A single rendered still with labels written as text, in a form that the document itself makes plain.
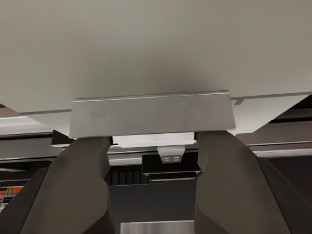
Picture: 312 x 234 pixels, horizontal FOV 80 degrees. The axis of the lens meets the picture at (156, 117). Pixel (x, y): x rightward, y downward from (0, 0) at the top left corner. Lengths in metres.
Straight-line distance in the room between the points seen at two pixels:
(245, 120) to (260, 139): 0.32
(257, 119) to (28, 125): 0.26
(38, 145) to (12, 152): 0.07
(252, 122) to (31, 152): 0.49
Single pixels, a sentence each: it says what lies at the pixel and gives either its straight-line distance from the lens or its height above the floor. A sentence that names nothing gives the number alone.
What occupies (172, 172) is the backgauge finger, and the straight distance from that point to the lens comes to 0.39.
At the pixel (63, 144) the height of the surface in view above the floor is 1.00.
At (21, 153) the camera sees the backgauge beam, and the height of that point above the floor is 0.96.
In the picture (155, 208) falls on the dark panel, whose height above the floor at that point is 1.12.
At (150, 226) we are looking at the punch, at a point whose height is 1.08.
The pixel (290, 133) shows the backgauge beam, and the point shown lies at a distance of 0.52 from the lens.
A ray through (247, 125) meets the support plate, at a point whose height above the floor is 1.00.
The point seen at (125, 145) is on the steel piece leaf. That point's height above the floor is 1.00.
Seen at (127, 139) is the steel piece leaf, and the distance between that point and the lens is 0.19.
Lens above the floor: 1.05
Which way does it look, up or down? 20 degrees down
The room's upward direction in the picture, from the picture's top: 177 degrees clockwise
